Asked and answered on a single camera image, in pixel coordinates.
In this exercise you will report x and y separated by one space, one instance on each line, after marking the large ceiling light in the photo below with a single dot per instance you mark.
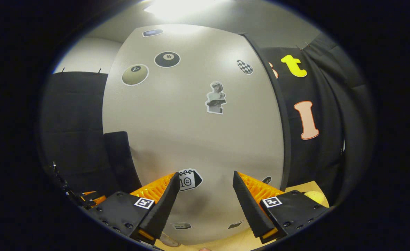
187 8

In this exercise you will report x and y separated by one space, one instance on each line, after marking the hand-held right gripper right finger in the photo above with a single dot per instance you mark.
252 212

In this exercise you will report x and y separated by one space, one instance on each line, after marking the yellow plush toy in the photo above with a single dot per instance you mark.
316 197

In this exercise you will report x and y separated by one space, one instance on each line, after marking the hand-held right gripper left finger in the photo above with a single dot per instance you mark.
163 209

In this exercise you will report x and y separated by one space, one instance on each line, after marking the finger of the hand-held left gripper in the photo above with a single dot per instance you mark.
95 198

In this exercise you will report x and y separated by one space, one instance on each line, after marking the black backdrop cloth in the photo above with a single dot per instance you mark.
72 122

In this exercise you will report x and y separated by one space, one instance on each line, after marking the grey cabinet door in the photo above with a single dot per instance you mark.
191 139

